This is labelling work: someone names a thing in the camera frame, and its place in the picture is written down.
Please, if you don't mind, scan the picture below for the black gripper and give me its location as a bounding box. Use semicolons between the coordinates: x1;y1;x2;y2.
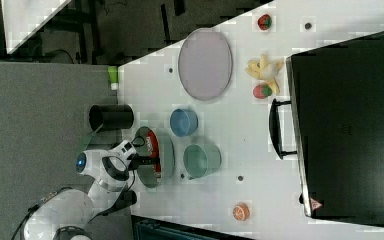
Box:
129;156;157;170

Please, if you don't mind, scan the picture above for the red ketchup bottle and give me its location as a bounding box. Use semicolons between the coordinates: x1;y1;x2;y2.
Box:
145;130;161;178

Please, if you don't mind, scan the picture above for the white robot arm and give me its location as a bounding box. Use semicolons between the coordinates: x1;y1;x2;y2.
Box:
21;140;160;240

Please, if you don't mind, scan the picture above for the green oval strainer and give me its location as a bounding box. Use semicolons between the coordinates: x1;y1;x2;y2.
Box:
135;126;175;188

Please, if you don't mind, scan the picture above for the black cylinder table leg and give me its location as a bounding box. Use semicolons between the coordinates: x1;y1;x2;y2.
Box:
89;105;134;132

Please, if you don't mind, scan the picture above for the blue cup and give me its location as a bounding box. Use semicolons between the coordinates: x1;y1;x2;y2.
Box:
169;109;198;137

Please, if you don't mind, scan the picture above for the green mug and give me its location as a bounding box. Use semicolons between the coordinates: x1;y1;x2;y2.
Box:
183;142;222;179

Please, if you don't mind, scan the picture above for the dark blue crate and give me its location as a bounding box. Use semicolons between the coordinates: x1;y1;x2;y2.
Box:
131;215;251;240

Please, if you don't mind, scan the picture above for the green white clamp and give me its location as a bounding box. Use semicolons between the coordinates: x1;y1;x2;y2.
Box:
108;66;119;90

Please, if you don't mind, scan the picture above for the toy orange slice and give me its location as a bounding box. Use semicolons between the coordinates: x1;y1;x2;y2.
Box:
232;202;250;221

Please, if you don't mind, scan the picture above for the grey oval plate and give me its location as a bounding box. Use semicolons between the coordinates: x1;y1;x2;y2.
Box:
178;28;233;101

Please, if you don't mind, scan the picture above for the toy strawberry near banana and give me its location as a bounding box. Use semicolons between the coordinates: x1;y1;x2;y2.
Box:
253;84;272;99

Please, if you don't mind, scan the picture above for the peeled toy banana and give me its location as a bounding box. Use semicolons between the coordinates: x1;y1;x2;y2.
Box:
245;54;284;94

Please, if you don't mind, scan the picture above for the white board top left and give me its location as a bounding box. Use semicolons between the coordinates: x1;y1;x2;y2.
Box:
0;0;73;54

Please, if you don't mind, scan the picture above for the toy strawberry at top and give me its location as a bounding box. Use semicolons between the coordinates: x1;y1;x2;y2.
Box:
257;14;272;31

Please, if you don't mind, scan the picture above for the black oven appliance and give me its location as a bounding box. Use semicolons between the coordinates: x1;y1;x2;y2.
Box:
287;31;384;227

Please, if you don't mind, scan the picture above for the black oven door handle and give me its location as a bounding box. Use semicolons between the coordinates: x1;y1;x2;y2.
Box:
269;99;296;159

